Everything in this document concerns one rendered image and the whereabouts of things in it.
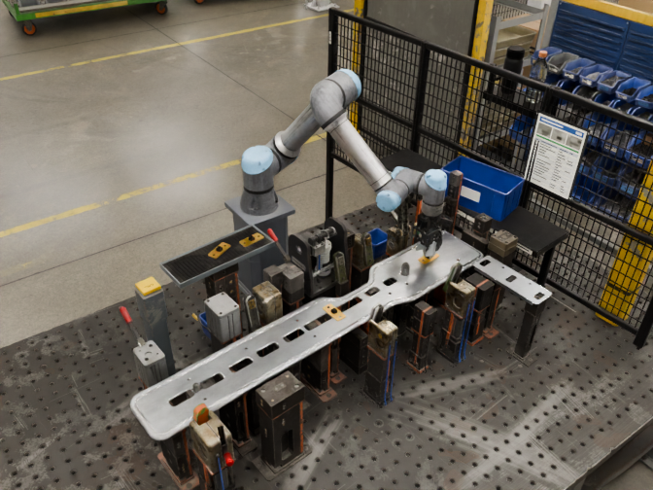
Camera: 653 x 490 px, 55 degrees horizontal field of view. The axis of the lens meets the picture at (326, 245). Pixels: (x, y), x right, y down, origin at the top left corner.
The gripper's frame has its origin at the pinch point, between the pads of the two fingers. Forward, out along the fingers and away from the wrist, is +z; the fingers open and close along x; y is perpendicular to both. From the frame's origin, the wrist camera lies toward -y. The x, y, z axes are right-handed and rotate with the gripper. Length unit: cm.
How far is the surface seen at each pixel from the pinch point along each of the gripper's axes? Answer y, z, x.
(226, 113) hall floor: -122, 105, -346
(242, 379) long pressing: 87, 2, 5
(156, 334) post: 97, 5, -31
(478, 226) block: -26.7, -1.8, 1.2
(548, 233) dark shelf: -46, 0, 21
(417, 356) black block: 21.8, 25.4, 18.1
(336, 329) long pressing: 51, 2, 7
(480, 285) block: -5.7, 4.7, 20.6
